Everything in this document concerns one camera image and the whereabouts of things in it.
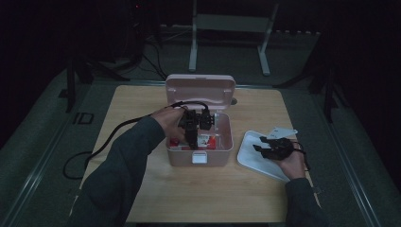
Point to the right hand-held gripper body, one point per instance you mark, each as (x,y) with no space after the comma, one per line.
(279,148)

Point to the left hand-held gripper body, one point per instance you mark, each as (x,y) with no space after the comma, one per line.
(197,119)

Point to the red and white ointment carton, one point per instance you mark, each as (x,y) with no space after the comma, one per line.
(208,141)

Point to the pink medicine box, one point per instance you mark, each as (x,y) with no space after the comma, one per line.
(201,90)

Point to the person's right hand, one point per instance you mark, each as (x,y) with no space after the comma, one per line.
(293,165)

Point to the person's left hand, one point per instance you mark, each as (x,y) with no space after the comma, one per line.
(168,123)

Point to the white tray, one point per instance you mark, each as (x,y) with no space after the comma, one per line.
(252,157)

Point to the white paper carton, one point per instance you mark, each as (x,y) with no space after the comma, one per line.
(282,132)

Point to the black tripod stand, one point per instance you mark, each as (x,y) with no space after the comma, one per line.
(324,91)
(85,72)

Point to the white metal stand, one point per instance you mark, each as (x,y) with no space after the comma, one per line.
(230,23)

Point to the white power strip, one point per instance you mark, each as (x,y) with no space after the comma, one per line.
(298,33)

